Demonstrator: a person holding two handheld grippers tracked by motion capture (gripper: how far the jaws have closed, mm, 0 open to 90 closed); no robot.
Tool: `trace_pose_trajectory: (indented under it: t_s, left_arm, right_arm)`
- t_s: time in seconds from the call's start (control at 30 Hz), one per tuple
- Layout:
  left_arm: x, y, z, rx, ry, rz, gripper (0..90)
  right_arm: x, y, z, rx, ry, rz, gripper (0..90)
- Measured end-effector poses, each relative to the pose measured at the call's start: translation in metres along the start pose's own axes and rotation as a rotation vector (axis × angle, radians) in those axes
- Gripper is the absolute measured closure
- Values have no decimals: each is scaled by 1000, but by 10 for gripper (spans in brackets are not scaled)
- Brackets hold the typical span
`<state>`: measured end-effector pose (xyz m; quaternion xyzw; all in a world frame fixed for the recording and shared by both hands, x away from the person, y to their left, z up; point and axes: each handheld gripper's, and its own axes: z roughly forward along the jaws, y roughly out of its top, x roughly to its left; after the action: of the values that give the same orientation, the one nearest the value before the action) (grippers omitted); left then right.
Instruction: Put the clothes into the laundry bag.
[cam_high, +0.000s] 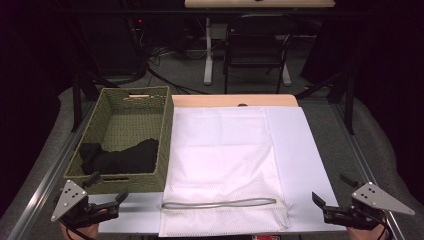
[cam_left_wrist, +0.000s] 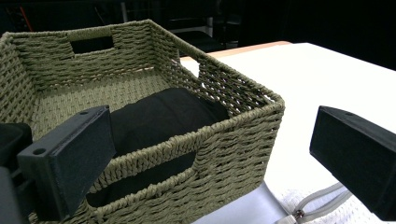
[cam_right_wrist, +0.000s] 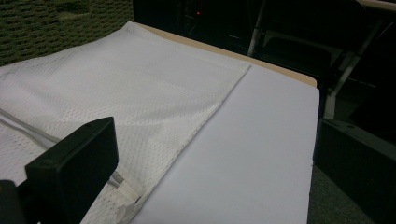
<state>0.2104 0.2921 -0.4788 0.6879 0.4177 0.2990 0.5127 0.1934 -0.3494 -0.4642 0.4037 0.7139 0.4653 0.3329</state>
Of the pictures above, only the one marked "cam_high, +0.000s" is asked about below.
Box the hand-held gripper cable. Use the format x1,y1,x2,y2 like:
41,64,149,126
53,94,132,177
64,226,96,240
378,218,394,240

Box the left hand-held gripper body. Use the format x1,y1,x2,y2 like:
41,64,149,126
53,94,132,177
50,179,120,231

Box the black equipment rack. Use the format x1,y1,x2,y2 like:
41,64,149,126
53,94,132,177
79,13,148,76

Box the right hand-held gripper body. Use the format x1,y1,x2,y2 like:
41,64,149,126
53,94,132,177
323,181,416,231

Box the black floor cables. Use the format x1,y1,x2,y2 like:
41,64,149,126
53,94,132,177
146,46,211,96

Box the white-legged desk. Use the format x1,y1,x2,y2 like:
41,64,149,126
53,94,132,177
184,0,336,87

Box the green woven basket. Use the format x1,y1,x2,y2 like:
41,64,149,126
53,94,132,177
63,85,175,195

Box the left hand-held gripper cable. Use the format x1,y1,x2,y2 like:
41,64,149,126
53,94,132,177
64,226,96,240

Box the black folding chair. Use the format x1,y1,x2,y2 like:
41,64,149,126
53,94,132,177
223,13,298,95

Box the white board sheet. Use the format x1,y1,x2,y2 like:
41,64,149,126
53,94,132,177
98,105,348,234

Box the person's left hand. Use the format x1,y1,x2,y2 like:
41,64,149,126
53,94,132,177
59,223,99,240

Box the black metal stand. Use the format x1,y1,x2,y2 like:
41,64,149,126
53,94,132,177
71,73,118,133
294,71,355,136

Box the person's right hand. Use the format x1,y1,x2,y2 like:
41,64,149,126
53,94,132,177
346,226,389,240

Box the white mesh laundry bag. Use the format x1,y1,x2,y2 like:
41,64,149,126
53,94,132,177
158,106,293,238

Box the black cloth garment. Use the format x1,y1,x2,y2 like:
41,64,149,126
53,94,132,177
78,138,160,176

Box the right hand-held gripper cable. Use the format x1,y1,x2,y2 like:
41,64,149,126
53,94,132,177
378,218,394,240

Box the aluminium rail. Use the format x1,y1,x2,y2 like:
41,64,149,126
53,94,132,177
333,103,406,240
6,101,98,240

